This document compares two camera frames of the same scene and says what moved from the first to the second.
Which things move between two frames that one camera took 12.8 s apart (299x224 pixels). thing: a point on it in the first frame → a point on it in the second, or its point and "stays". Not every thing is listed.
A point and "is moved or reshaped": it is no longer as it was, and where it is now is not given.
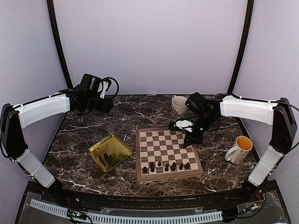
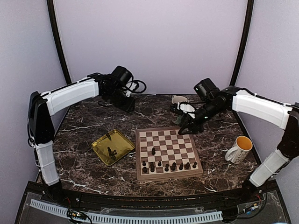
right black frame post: x=245 y=39 stays
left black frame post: x=64 y=59 stays
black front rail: x=154 y=201 stays
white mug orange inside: x=238 y=154 stays
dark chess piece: x=167 y=168 stays
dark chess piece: x=173 y=167 stays
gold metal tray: x=110 y=152 is moved or reshaped
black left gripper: x=106 y=107 → x=128 y=107
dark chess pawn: x=152 y=168 stays
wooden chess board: x=160 y=154 stays
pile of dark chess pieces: x=107 y=160 → x=112 y=154
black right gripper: x=196 y=139 → x=195 y=127
